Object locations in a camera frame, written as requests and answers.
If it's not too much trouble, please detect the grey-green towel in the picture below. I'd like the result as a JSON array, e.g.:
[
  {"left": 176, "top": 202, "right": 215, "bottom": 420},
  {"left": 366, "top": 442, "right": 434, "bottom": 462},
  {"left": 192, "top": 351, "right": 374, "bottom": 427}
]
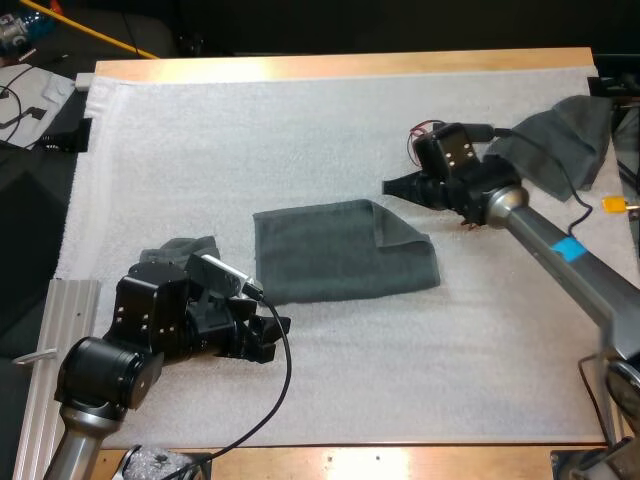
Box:
[
  {"left": 138, "top": 234, "right": 222, "bottom": 275},
  {"left": 252, "top": 198, "right": 442, "bottom": 307},
  {"left": 485, "top": 94, "right": 615, "bottom": 204}
]

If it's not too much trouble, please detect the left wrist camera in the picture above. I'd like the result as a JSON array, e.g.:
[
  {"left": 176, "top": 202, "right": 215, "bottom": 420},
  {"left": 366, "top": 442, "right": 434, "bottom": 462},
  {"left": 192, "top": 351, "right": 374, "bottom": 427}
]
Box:
[{"left": 186, "top": 253, "right": 265, "bottom": 302}]

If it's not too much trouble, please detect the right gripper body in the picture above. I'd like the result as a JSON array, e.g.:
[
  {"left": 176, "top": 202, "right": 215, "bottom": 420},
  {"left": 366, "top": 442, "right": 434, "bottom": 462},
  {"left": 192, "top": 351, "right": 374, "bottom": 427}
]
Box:
[{"left": 407, "top": 169, "right": 465, "bottom": 212}]

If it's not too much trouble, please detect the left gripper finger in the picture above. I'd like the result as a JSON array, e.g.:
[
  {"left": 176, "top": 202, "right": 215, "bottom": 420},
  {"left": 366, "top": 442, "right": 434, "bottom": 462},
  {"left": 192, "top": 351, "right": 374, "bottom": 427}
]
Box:
[
  {"left": 249, "top": 313, "right": 293, "bottom": 346},
  {"left": 248, "top": 340, "right": 279, "bottom": 365}
]

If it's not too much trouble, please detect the black right camera cable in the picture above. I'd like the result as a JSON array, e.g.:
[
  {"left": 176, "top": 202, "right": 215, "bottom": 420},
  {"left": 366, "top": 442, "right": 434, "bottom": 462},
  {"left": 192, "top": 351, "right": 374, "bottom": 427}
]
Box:
[{"left": 469, "top": 123, "right": 596, "bottom": 236}]

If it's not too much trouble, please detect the ribbed aluminium rail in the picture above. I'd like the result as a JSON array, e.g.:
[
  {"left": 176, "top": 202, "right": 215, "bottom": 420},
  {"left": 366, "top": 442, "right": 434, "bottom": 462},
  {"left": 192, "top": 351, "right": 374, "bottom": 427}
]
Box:
[{"left": 11, "top": 278, "right": 104, "bottom": 480}]

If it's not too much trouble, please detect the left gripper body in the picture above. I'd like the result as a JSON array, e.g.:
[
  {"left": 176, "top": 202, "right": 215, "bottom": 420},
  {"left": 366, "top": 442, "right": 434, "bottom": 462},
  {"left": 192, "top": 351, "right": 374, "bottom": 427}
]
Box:
[{"left": 178, "top": 283, "right": 275, "bottom": 362}]

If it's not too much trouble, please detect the black left camera cable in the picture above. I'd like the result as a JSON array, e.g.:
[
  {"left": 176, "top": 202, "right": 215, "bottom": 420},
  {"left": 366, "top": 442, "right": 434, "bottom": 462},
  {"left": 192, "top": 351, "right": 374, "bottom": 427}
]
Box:
[{"left": 149, "top": 282, "right": 294, "bottom": 480}]

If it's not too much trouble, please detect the black camera cable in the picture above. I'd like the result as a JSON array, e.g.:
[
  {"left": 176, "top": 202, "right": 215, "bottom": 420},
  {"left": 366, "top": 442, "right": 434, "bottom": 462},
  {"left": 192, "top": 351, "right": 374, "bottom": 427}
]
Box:
[
  {"left": 469, "top": 123, "right": 596, "bottom": 236},
  {"left": 149, "top": 282, "right": 294, "bottom": 480}
]

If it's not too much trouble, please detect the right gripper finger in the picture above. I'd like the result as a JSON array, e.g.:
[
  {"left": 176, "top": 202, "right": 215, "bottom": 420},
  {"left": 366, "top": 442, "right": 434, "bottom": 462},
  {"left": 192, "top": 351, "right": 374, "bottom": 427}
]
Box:
[{"left": 381, "top": 173, "right": 426, "bottom": 206}]

